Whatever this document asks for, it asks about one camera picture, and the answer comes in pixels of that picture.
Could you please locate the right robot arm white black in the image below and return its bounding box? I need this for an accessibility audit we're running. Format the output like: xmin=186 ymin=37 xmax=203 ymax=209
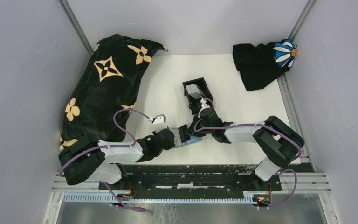
xmin=179 ymin=108 xmax=305 ymax=190

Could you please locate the black plastic bin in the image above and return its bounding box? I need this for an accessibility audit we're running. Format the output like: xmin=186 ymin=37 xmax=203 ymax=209
xmin=182 ymin=77 xmax=213 ymax=115

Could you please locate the black blanket with tan flowers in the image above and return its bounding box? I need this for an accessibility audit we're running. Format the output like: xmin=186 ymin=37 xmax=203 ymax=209
xmin=59 ymin=34 xmax=168 ymax=151

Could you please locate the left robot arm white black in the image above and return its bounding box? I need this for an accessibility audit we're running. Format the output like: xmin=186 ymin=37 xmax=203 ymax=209
xmin=58 ymin=128 xmax=175 ymax=190

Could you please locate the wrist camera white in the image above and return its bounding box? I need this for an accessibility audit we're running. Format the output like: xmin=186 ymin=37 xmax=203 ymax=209
xmin=151 ymin=114 xmax=166 ymax=125
xmin=198 ymin=98 xmax=210 ymax=110

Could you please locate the slotted grey cable duct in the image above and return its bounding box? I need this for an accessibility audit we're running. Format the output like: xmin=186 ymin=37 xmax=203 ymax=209
xmin=62 ymin=193 xmax=262 ymax=205

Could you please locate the stack of cards in bin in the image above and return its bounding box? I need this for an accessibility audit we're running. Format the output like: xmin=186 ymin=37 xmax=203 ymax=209
xmin=185 ymin=84 xmax=205 ymax=99

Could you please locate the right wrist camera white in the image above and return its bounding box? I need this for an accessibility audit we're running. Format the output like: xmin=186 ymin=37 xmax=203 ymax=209
xmin=198 ymin=98 xmax=210 ymax=110

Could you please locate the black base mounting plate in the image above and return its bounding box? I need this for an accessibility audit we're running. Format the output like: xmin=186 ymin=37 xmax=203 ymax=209
xmin=110 ymin=165 xmax=282 ymax=199

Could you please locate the aluminium rail frame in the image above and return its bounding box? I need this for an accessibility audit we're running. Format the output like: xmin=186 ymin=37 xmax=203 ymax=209
xmin=42 ymin=158 xmax=341 ymax=224

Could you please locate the green leather card holder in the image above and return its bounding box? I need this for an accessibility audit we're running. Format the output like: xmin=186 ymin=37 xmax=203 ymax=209
xmin=170 ymin=124 xmax=202 ymax=148

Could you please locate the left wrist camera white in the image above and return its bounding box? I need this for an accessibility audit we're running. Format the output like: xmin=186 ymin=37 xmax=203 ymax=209
xmin=151 ymin=114 xmax=166 ymax=125

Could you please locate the black cloth with daisy print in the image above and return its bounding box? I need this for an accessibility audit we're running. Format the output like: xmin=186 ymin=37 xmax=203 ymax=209
xmin=232 ymin=39 xmax=297 ymax=91

